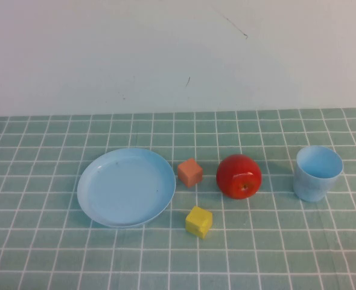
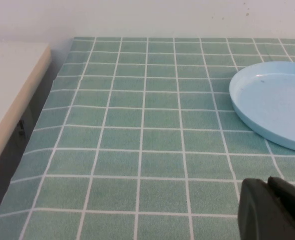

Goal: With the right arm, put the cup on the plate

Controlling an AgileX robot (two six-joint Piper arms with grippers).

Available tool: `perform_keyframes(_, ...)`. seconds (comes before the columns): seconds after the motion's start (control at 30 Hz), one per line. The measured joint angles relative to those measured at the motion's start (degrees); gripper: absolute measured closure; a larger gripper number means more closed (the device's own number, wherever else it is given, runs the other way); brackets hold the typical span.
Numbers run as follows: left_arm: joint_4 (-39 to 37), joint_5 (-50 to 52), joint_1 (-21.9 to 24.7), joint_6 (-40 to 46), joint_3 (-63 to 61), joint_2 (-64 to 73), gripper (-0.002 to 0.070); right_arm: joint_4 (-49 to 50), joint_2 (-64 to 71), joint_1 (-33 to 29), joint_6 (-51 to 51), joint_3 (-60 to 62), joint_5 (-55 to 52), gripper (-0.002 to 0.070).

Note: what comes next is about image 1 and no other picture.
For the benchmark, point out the yellow foam cube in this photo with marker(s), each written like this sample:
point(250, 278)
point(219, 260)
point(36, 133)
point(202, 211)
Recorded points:
point(197, 222)

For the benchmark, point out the light blue plastic plate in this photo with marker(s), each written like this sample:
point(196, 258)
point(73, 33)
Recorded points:
point(123, 190)

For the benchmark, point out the red apple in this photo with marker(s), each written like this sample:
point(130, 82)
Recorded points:
point(236, 175)

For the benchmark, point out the light blue plastic cup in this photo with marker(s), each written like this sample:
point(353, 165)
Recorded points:
point(310, 187)

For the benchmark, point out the orange foam cube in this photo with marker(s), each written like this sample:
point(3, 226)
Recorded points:
point(190, 175)

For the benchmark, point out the green checked tablecloth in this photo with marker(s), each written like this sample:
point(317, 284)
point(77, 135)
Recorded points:
point(286, 241)

